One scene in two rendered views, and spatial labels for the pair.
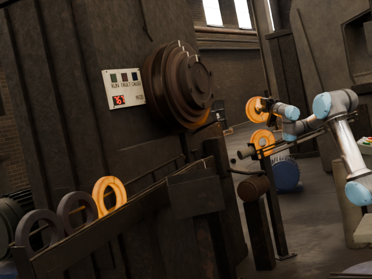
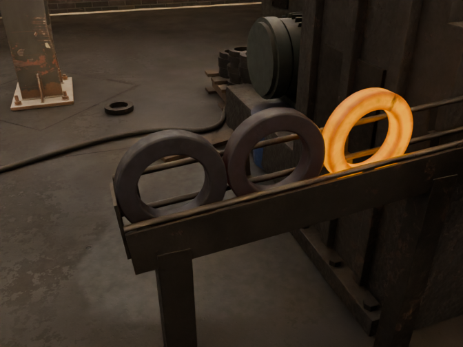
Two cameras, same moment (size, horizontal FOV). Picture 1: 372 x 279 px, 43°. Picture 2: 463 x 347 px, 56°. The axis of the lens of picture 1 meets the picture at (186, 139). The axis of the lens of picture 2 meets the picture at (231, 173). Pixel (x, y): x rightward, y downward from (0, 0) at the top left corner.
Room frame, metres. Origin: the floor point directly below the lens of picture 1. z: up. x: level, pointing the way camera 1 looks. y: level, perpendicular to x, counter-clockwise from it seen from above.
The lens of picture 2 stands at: (1.14, 0.07, 1.05)
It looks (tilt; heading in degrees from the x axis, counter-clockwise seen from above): 29 degrees down; 39
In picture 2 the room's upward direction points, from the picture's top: straight up
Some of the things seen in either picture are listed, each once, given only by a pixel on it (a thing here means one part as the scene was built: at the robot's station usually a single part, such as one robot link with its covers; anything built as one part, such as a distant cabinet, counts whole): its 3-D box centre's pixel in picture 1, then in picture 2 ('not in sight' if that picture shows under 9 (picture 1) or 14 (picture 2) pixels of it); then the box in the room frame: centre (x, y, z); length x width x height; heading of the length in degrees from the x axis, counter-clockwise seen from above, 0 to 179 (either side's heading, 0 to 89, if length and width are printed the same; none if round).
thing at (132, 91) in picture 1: (125, 87); not in sight; (2.25, 0.23, 1.15); 0.26 x 0.02 x 0.18; 148
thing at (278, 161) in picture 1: (284, 172); not in sight; (4.61, -0.89, 0.17); 0.57 x 0.31 x 0.34; 168
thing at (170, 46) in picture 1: (182, 86); not in sight; (2.48, -0.04, 1.11); 0.47 x 0.06 x 0.47; 148
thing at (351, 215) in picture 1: (349, 202); not in sight; (2.72, -0.87, 0.26); 0.12 x 0.12 x 0.52
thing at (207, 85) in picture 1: (198, 82); not in sight; (2.43, -0.12, 1.11); 0.28 x 0.06 x 0.28; 148
